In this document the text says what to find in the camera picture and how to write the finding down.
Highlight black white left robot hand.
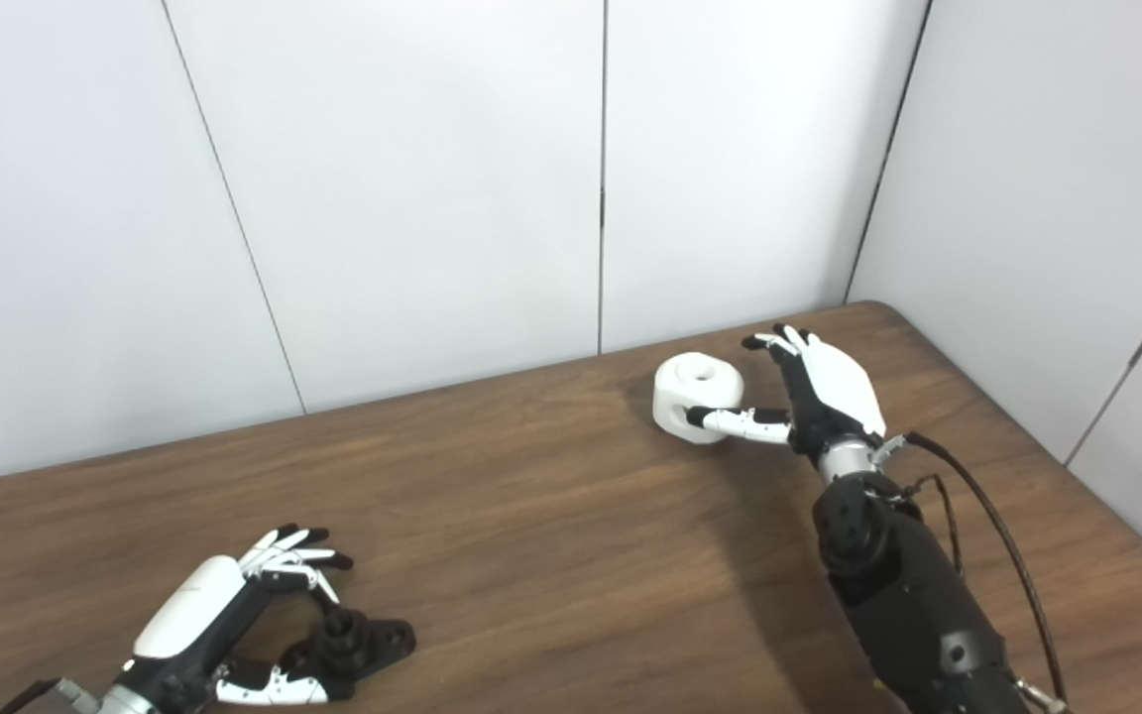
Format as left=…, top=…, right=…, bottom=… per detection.
left=115, top=524, right=355, bottom=714

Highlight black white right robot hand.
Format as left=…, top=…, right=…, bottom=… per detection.
left=686, top=323, right=887, bottom=459

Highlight round white plastic piece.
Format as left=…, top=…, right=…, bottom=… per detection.
left=652, top=352, right=745, bottom=447

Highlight black plastic holder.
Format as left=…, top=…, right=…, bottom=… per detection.
left=279, top=608, right=417, bottom=701

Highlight thin black wrist wire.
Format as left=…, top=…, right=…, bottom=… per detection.
left=900, top=473, right=965, bottom=578

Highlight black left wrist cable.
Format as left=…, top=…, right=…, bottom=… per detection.
left=0, top=677, right=96, bottom=714

